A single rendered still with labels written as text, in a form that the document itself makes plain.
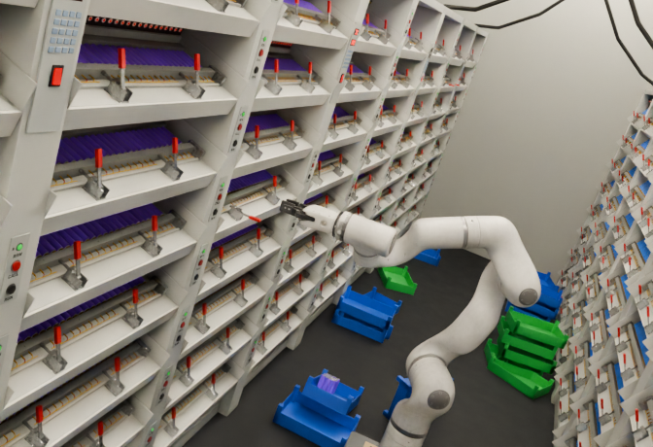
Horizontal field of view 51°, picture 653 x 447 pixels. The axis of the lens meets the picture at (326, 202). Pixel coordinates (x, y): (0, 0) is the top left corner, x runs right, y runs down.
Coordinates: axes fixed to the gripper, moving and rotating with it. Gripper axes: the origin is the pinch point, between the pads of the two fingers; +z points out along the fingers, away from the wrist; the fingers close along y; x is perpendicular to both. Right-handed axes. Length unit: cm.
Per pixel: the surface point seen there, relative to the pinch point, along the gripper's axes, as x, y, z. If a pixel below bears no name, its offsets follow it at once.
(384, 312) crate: -87, 183, -10
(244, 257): -25.9, 18.1, 16.3
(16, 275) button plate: -2, -93, 12
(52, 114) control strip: 25, -93, 10
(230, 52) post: 38, -29, 15
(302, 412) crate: -100, 71, -6
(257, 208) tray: -7.4, 12.6, 14.3
